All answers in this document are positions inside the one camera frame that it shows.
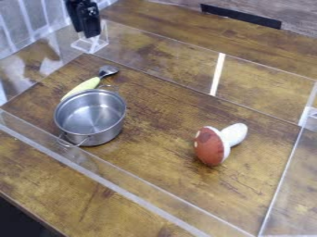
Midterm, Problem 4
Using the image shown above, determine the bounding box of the clear acrylic enclosure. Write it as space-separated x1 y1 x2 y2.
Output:
0 23 317 237

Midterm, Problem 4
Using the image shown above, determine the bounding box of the red plush mushroom toy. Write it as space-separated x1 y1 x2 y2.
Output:
193 123 248 166

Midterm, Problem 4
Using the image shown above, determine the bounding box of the stainless steel pot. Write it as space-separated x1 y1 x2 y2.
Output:
54 84 126 147

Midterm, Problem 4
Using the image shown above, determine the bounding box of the clear acrylic triangle bracket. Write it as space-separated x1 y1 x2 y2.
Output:
71 19 109 54

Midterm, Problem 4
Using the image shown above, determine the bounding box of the green handled metal spoon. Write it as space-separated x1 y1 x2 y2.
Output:
62 65 119 100

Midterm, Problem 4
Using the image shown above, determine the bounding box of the black bar on table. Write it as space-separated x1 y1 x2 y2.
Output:
201 4 282 30

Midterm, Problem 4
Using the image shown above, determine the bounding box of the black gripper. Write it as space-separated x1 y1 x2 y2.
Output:
64 0 102 38

